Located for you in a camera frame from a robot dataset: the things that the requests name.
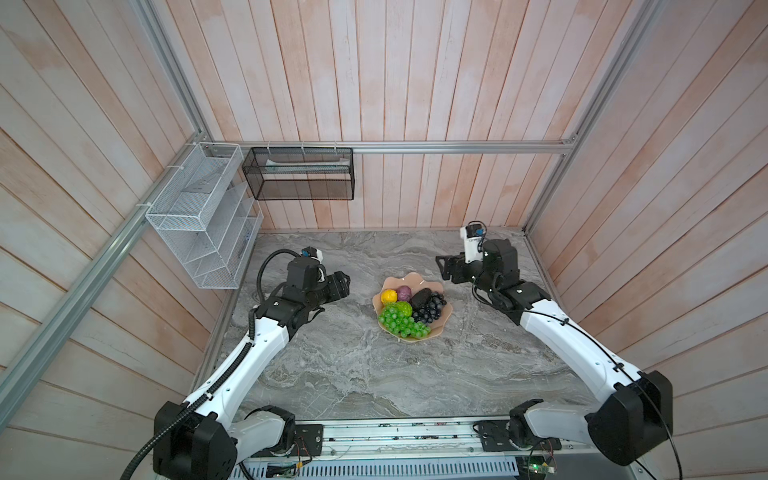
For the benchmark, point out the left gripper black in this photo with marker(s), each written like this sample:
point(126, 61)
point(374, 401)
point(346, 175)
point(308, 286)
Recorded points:
point(337, 287)

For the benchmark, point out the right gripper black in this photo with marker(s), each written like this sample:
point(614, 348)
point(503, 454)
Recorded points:
point(451, 262)

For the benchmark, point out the dark fake avocado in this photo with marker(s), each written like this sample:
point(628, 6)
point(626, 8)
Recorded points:
point(420, 299)

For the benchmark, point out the dark purple fake grape bunch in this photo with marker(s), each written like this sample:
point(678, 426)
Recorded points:
point(432, 311)

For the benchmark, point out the yellow fake lemon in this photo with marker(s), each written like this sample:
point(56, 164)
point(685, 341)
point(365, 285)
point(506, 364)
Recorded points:
point(389, 296)

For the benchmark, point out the purple fake fruit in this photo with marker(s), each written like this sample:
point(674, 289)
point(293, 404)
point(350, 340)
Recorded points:
point(404, 293)

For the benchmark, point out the green fake grape bunch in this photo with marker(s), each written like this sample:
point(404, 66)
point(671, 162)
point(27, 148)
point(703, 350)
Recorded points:
point(404, 327)

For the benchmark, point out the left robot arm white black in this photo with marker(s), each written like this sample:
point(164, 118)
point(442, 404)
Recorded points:
point(240, 372)

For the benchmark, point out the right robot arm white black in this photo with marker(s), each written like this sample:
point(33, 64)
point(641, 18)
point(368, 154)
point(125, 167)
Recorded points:
point(632, 412)

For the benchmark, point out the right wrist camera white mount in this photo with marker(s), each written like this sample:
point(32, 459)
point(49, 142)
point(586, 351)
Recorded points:
point(473, 236)

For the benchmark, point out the black wire mesh basket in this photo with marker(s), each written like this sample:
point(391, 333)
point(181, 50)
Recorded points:
point(300, 173)

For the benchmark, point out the white wire mesh shelf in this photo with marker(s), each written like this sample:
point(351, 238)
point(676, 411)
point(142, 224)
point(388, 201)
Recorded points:
point(205, 216)

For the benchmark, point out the horizontal aluminium frame bar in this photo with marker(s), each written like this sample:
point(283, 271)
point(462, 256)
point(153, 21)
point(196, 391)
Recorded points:
point(424, 147)

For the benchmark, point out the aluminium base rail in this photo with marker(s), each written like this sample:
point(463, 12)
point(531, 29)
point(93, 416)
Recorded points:
point(429, 448)

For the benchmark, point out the left aluminium frame bar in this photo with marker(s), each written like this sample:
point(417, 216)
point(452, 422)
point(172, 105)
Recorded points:
point(89, 121)

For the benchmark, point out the right aluminium frame bar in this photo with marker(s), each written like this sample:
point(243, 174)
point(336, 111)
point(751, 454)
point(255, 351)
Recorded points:
point(643, 17)

